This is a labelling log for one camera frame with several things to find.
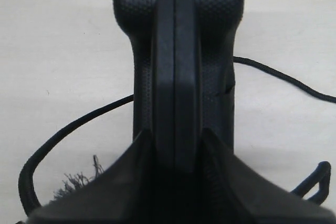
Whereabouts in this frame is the black plastic case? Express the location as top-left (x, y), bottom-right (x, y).
top-left (113, 0), bottom-right (244, 174)

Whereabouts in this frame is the black cord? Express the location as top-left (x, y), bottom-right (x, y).
top-left (17, 56), bottom-right (336, 217)

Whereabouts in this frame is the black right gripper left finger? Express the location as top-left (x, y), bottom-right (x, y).
top-left (28, 130), bottom-right (168, 223)

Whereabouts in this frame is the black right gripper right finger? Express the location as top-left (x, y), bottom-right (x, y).
top-left (183, 129), bottom-right (335, 223)

